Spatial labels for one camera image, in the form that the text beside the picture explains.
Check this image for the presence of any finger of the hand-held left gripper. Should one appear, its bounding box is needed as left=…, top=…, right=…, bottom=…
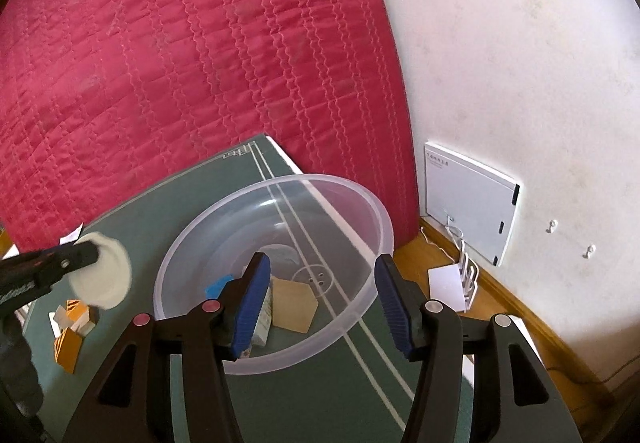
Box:
left=30, top=243, right=99, bottom=292

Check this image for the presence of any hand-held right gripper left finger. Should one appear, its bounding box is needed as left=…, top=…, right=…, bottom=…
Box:
left=62, top=252, right=273, bottom=443

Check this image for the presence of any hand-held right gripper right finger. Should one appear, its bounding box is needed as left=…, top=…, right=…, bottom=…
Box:
left=374, top=254, right=583, bottom=443

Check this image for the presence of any white round lid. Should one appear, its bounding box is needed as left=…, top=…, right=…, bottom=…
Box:
left=67, top=232, right=133, bottom=310

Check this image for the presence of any orange striped block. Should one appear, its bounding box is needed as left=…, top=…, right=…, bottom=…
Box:
left=54, top=327, right=83, bottom=374

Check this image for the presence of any clear plastic bowl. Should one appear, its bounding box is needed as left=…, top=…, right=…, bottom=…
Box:
left=152, top=174, right=395, bottom=376

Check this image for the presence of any cream rectangular block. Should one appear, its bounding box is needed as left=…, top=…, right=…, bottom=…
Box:
left=240, top=285, right=275, bottom=359

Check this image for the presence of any small blue plastic piece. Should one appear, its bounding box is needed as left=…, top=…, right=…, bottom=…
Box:
left=204, top=274, right=236, bottom=299

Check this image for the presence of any brown wooden block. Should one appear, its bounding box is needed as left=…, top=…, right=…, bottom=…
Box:
left=271, top=279, right=319, bottom=335

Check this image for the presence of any white router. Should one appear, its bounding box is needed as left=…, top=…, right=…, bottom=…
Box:
left=427, top=243, right=481, bottom=314

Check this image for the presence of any green table mat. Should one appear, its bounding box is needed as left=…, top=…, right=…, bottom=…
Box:
left=20, top=134, right=476, bottom=443

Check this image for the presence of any red quilted blanket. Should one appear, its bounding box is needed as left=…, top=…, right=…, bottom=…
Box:
left=0, top=0, right=421, bottom=254

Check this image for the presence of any white cable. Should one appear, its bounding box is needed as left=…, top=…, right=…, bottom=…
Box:
left=419, top=217, right=466, bottom=269

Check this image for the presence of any white wall panel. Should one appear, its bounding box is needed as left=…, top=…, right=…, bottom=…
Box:
left=424, top=140, right=521, bottom=268

